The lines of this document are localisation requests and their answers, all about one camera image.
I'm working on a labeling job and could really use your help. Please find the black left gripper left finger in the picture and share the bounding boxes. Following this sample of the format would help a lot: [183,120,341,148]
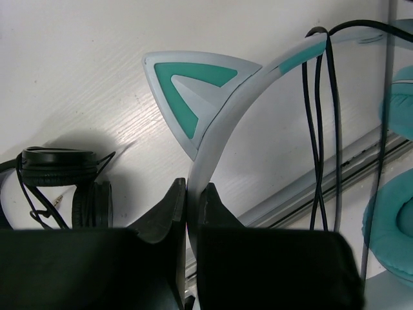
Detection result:
[1,178,186,309]

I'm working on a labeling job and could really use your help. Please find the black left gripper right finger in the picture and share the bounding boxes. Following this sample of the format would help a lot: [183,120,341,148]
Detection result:
[197,183,365,309]

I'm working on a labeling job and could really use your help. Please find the teal cat-ear headphones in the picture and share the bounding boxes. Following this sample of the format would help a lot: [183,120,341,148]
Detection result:
[141,18,413,280]

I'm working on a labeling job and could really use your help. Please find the black headphone audio cable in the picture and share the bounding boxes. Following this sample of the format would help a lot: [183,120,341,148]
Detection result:
[300,19,413,233]

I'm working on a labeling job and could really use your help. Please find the small black headphones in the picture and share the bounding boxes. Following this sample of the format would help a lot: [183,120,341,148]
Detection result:
[0,147,117,230]

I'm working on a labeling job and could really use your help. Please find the aluminium table edge rail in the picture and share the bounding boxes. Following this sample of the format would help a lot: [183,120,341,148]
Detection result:
[238,127,412,228]

